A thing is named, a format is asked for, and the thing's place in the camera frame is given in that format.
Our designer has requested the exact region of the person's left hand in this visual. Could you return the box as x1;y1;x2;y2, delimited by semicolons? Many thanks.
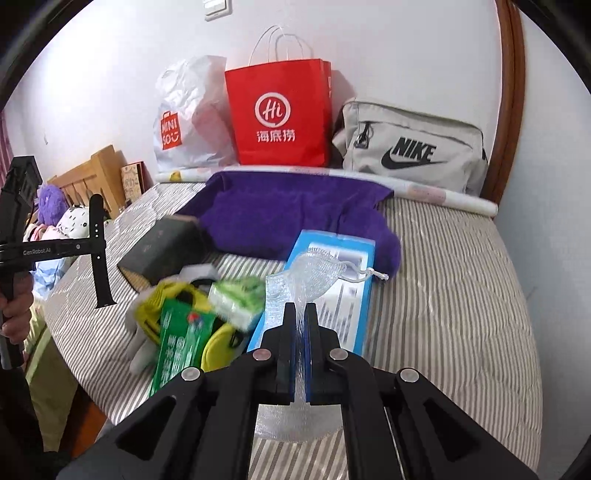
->
0;272;34;340

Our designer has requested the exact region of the light grey glove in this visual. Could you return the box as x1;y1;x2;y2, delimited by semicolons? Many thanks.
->
128;318;162;376

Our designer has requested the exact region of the red paper bag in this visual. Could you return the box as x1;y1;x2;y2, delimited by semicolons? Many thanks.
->
225;25;334;168

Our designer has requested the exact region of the white spotted plush toy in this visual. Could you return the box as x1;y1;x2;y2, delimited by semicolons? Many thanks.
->
55;207;109;241

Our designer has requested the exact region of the white grey cloth strip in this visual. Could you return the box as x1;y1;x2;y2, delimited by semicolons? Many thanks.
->
177;264;221;284

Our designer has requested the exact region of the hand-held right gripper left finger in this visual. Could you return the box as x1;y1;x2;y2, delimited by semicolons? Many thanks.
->
55;304;297;480

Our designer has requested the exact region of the white plastic shopping bag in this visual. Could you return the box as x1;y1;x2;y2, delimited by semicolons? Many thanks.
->
154;55;241;173

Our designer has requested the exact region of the purple towel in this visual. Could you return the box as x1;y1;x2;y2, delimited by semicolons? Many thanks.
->
175;170;403;274

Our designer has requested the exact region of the wooden headboard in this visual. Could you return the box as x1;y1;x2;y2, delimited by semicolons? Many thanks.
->
48;144;127;220

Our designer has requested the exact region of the purple plush toy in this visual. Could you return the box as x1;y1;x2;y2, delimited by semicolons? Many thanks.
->
36;185;69;227

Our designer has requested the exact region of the grey sling bag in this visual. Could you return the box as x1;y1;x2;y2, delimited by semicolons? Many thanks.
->
331;98;489;197

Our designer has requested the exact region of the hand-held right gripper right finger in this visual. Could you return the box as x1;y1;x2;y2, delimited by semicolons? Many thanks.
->
305;303;539;480

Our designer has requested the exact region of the brown wooden door frame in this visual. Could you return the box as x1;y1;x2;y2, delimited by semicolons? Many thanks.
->
480;0;527;205

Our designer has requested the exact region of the green tissue packet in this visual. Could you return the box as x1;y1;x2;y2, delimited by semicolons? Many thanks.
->
209;276;268;331

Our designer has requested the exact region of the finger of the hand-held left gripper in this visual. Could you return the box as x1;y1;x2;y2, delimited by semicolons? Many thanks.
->
62;237;105;260

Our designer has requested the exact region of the white printed paper roll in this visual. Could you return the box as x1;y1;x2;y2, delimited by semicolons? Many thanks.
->
154;167;499;219

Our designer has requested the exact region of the blue tissue pack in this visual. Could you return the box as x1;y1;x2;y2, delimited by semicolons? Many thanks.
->
247;229;378;357

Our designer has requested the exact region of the green printed packet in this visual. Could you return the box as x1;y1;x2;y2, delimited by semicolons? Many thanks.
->
148;298;219;399

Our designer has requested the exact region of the brown picture frame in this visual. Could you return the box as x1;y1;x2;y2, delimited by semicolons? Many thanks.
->
120;161;149;201

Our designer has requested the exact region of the clear bubble wrap pouch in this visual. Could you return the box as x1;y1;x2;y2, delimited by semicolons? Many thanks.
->
255;248;391;445

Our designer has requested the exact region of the dark box with gold side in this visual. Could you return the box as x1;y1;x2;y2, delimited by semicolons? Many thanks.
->
116;215;213;293

